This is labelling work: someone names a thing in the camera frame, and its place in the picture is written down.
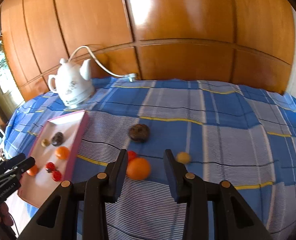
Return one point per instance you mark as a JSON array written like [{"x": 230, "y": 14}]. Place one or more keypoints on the large orange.
[{"x": 138, "y": 169}]

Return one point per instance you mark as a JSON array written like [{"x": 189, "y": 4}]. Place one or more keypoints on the orange mandarin with stem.
[{"x": 33, "y": 171}]

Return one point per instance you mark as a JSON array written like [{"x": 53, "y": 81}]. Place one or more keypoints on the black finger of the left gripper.
[
  {"x": 18, "y": 169},
  {"x": 8, "y": 164}
]

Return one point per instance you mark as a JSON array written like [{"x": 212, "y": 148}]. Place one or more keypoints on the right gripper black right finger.
[{"x": 217, "y": 209}]

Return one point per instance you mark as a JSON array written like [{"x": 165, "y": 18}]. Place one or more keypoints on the pink white shallow box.
[{"x": 37, "y": 188}]

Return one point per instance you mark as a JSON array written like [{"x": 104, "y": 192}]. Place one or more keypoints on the blue plaid tablecloth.
[{"x": 232, "y": 132}]

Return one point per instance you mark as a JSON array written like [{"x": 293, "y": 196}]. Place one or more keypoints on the white ceramic electric kettle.
[{"x": 72, "y": 82}]

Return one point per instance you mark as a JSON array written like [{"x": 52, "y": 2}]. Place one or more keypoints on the wooden wardrobe panels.
[{"x": 245, "y": 42}]

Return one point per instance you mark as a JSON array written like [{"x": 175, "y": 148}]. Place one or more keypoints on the dark brown mangosteen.
[
  {"x": 57, "y": 139},
  {"x": 139, "y": 133}
]

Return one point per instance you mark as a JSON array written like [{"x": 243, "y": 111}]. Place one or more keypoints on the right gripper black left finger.
[{"x": 70, "y": 203}]

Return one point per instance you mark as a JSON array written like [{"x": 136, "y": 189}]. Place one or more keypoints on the yellow-green small fruit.
[
  {"x": 183, "y": 157},
  {"x": 45, "y": 143}
]

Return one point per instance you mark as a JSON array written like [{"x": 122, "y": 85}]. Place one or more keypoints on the left hand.
[{"x": 5, "y": 216}]

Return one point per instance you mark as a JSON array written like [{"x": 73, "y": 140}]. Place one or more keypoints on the wooden door with glass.
[{"x": 10, "y": 95}]

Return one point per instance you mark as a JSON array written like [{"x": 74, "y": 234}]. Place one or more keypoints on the red tomato with stem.
[{"x": 56, "y": 175}]

